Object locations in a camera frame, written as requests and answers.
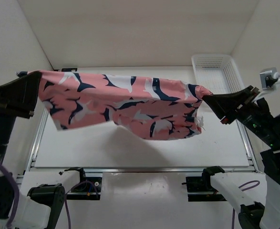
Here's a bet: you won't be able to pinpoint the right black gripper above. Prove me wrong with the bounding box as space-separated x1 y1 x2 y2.
202 84 280 147

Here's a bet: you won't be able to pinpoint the pink shark print shorts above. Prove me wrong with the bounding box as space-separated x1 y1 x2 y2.
15 70 213 142

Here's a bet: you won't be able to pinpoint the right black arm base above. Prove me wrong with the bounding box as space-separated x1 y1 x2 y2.
181 166 226 202

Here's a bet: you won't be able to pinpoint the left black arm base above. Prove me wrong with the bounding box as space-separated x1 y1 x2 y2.
65 167 102 200

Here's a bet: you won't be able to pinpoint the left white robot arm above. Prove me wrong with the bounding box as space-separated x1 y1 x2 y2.
0 71 87 229

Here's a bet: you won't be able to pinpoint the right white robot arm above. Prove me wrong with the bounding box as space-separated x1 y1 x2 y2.
201 86 280 229

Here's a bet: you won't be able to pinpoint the white plastic mesh basket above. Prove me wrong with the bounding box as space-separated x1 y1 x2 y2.
191 54 245 94

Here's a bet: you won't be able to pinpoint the aluminium left rail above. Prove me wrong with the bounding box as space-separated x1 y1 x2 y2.
13 69 61 182

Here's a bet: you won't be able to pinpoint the aluminium rail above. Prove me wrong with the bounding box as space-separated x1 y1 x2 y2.
84 167 205 173
236 121 259 172
13 69 61 182

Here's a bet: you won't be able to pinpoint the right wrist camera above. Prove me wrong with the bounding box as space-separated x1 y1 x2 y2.
259 67 280 91

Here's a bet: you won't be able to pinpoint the aluminium right rail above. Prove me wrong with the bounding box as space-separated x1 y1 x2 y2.
236 121 259 172

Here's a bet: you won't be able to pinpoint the aluminium front rail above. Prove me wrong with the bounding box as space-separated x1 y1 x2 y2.
84 167 205 173

